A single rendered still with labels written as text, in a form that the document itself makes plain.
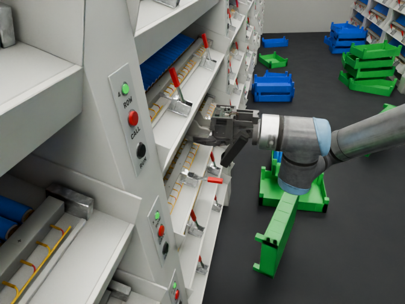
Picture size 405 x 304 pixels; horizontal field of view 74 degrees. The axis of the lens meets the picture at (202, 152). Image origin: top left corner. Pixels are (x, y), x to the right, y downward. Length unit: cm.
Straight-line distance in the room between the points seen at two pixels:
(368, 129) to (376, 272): 65
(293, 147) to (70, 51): 54
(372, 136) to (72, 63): 65
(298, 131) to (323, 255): 67
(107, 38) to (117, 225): 20
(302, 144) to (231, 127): 17
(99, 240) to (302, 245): 99
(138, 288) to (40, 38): 37
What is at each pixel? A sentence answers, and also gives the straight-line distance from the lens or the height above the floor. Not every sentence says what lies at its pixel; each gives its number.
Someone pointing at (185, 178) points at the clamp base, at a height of 55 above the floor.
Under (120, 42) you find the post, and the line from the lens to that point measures 29.
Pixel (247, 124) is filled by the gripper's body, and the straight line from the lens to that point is 67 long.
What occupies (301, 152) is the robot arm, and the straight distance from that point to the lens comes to 68.
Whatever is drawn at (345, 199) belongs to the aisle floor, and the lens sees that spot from 146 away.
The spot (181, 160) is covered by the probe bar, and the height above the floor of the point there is 57.
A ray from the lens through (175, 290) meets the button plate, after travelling 57.
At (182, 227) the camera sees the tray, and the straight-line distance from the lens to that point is 57.
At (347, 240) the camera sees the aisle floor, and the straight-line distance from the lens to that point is 129.
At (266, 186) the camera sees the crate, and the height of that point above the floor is 0.
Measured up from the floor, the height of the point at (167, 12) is 91.
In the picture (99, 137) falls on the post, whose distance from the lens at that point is 27.
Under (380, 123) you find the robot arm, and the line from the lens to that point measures 74.
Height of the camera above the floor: 97
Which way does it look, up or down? 35 degrees down
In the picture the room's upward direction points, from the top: 5 degrees counter-clockwise
